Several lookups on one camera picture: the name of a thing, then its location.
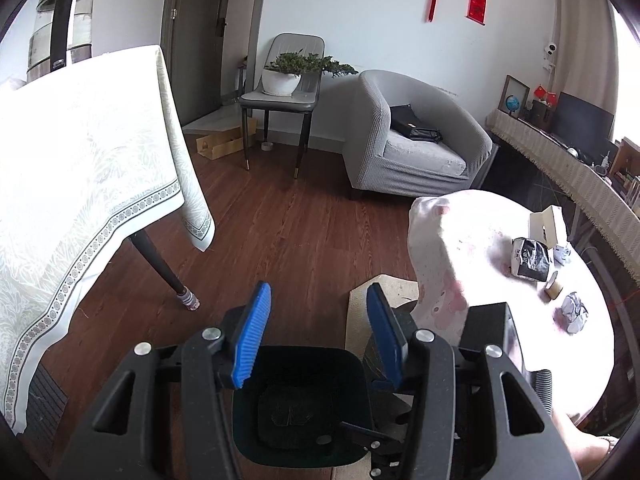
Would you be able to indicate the grey armchair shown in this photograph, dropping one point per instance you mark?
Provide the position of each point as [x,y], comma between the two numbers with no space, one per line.
[370,125]

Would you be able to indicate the wooden crate with books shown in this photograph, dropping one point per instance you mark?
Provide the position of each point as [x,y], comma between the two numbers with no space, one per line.
[625,165]

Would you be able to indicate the side desk with fringed cloth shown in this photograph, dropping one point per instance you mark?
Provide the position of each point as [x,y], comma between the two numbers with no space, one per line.
[560,160]

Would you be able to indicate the round table with pink cloth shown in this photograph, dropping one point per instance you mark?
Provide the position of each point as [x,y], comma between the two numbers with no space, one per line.
[480,260]

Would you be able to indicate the small blue globe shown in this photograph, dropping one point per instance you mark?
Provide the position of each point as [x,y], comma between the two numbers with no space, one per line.
[511,102]

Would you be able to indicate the large crumpled paper ball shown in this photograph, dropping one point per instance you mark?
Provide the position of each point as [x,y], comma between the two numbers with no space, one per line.
[574,312]

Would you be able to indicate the wooden picture frame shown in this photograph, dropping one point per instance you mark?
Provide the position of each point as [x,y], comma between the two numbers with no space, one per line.
[515,85]

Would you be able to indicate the potted plant in white pot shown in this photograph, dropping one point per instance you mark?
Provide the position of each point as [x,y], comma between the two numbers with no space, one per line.
[280,80]

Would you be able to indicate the small white bottle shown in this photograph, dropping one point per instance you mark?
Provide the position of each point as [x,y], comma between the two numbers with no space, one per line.
[606,162]

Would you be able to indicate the cardboard tube roll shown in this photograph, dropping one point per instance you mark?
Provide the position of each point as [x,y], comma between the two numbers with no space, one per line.
[552,286]

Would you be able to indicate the white tissue box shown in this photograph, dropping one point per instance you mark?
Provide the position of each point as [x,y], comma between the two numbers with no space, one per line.
[547,227]

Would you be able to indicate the dark brown box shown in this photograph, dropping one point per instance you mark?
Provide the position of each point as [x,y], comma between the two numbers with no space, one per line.
[541,112]

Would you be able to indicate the crumpled black bag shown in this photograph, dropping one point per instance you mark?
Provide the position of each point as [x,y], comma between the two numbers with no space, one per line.
[530,260]

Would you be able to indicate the dark floor mat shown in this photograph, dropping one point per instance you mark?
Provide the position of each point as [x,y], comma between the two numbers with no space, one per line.
[47,410]

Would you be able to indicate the white patterned tablecloth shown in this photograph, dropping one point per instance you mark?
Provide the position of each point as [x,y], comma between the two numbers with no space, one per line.
[75,160]

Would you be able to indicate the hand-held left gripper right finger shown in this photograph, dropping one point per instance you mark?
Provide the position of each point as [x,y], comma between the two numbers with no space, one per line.
[385,335]

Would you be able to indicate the grey door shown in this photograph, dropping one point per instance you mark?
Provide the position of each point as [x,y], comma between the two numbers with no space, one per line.
[200,35]

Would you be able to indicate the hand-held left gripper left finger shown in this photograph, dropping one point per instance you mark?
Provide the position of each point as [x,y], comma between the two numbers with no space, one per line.
[252,335]

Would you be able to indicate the person's right forearm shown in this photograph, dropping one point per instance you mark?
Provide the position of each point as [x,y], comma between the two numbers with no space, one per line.
[575,440]

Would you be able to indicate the small red flag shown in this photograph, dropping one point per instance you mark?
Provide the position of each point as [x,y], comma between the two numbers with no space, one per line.
[551,96]
[540,91]

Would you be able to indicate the small crumpled paper ball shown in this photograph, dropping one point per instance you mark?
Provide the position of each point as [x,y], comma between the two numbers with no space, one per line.
[561,254]

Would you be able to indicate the black handbag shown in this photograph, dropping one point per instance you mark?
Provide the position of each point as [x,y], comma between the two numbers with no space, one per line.
[415,127]

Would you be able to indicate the black monitor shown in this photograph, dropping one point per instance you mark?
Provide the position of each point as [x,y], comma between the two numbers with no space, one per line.
[582,122]

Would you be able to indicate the white security camera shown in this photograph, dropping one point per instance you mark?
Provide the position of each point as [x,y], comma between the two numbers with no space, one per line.
[549,50]

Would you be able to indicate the dark green trash bin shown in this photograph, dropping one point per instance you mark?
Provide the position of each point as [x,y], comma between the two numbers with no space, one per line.
[300,375]

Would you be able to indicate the grey dining chair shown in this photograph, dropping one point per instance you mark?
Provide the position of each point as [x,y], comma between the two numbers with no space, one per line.
[295,45]

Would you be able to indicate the white curtain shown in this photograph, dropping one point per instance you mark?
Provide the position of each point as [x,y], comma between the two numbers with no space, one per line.
[585,35]

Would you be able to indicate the brown cardboard box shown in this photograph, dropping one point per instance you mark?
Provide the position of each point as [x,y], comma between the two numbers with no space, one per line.
[225,145]

